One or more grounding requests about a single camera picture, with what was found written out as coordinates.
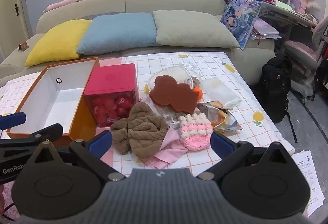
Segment grey-green pillow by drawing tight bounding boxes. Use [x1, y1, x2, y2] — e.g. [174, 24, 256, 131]
[153, 10, 240, 49]

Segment brown knitted cloth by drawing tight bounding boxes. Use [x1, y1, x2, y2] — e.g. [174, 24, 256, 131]
[110, 102, 170, 159]

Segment pink desk chair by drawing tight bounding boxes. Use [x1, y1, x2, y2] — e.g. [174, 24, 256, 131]
[284, 16, 328, 104]

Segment grey desk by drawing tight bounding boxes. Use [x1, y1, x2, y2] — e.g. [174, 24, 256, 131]
[259, 1, 318, 60]

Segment blue pillow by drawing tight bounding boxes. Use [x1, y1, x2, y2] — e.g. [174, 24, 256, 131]
[76, 12, 162, 55]

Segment clear box with red lid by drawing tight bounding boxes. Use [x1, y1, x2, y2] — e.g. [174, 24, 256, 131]
[84, 63, 139, 127]

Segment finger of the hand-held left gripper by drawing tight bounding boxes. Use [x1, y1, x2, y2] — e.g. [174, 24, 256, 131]
[0, 112, 27, 130]
[0, 124, 64, 163]

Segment pink and white crochet pouch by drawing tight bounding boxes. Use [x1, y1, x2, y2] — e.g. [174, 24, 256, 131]
[178, 113, 214, 149]

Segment brown bear-shaped sponge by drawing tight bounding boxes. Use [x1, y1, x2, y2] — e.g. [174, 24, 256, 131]
[149, 75, 200, 114]

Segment beige sofa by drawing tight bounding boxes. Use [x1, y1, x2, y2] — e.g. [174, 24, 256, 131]
[0, 0, 276, 81]

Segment white foam net sleeve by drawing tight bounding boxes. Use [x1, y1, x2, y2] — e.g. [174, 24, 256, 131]
[200, 77, 243, 109]

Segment stack of pink folders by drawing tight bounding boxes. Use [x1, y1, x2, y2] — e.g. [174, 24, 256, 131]
[251, 19, 282, 40]

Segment orange cardboard box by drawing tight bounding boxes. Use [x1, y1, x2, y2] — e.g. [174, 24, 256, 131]
[6, 57, 100, 142]

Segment black backpack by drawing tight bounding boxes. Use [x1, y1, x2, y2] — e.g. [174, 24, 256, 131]
[256, 56, 298, 144]

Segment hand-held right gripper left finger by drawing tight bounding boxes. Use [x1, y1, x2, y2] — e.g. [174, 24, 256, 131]
[27, 130, 127, 181]

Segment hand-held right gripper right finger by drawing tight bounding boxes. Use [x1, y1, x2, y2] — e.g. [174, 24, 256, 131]
[196, 131, 295, 181]

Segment yellow pillow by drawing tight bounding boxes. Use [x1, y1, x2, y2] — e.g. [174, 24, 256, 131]
[25, 19, 93, 67]

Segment clear plastic bag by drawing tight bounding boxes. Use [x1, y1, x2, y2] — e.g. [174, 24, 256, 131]
[144, 61, 202, 94]

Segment pink cloth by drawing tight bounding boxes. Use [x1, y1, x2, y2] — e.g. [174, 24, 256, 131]
[140, 128, 195, 169]

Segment yellow foil snack bag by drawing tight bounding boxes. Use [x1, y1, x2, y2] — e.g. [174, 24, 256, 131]
[196, 101, 244, 135]

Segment pink plush toy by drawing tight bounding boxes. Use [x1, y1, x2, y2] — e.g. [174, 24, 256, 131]
[42, 0, 86, 13]

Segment white papers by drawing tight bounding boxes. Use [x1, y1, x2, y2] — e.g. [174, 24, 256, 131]
[292, 148, 325, 218]

